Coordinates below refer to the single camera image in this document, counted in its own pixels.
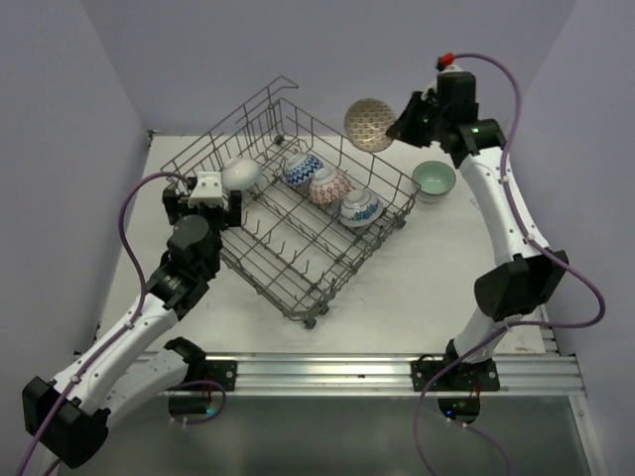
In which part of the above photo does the grey wire dish rack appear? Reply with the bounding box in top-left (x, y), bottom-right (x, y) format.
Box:
top-left (161, 76), bottom-right (417, 329)

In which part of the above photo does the blue floral white bowl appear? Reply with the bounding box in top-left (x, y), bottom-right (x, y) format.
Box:
top-left (339, 188), bottom-right (383, 228)

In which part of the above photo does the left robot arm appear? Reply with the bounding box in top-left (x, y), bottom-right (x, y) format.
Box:
top-left (22, 188), bottom-right (242, 468)

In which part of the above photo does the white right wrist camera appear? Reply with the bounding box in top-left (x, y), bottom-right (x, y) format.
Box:
top-left (436, 53), bottom-right (461, 74)

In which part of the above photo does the red lattice bowl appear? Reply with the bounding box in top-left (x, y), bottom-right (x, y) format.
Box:
top-left (309, 167), bottom-right (353, 204)

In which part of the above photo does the plain white bowl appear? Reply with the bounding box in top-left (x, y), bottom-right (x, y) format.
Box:
top-left (417, 190), bottom-right (449, 204)

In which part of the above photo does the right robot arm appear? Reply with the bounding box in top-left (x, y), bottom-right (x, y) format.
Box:
top-left (386, 71), bottom-right (565, 390)

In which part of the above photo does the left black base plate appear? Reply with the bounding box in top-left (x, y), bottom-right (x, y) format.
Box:
top-left (188, 360), bottom-right (238, 392)

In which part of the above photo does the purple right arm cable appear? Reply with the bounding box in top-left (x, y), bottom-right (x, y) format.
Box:
top-left (412, 51), bottom-right (607, 476)

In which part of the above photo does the red dotted pattern bowl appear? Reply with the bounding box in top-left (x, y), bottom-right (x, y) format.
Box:
top-left (343, 98), bottom-right (397, 153)

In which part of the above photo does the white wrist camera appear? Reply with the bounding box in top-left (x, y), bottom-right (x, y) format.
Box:
top-left (188, 172), bottom-right (223, 207)
top-left (436, 53), bottom-right (461, 74)

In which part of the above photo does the aluminium mounting rail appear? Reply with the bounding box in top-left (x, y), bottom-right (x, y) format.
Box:
top-left (206, 353), bottom-right (585, 397)

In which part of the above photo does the blue zigzag bowl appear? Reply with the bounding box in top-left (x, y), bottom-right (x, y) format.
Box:
top-left (284, 153), bottom-right (323, 188)

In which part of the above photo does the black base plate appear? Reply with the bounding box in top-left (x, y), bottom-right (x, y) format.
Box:
top-left (188, 360), bottom-right (238, 392)
top-left (410, 359), bottom-right (501, 392)

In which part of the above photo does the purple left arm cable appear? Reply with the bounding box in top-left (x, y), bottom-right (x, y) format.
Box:
top-left (14, 172), bottom-right (199, 476)

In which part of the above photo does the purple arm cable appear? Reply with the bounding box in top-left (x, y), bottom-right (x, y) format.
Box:
top-left (14, 172), bottom-right (199, 476)
top-left (412, 51), bottom-right (607, 476)

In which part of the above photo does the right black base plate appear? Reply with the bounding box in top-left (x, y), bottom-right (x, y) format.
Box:
top-left (410, 359), bottom-right (501, 392)

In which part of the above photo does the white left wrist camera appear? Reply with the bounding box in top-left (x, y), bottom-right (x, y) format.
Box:
top-left (188, 172), bottom-right (223, 207)

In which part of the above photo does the pale green bowl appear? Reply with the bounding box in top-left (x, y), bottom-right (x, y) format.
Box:
top-left (412, 161), bottom-right (456, 194)

